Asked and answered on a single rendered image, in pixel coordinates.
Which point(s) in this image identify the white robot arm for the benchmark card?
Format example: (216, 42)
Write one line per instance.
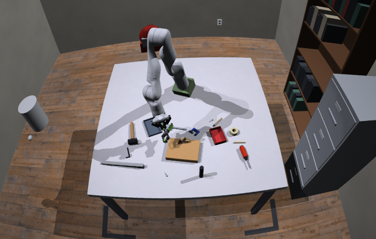
(173, 66)

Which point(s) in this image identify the black mallet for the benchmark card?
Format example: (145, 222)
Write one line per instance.
(132, 140)

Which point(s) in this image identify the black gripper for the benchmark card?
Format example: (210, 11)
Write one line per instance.
(164, 123)

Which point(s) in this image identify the brown wooden bench board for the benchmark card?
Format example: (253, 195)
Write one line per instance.
(183, 152)

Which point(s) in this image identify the grey flat bar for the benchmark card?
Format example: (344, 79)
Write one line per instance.
(124, 164)

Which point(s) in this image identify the red open tray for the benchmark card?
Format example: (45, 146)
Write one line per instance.
(217, 135)

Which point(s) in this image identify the red-handled screwdriver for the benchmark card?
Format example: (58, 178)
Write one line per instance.
(244, 154)

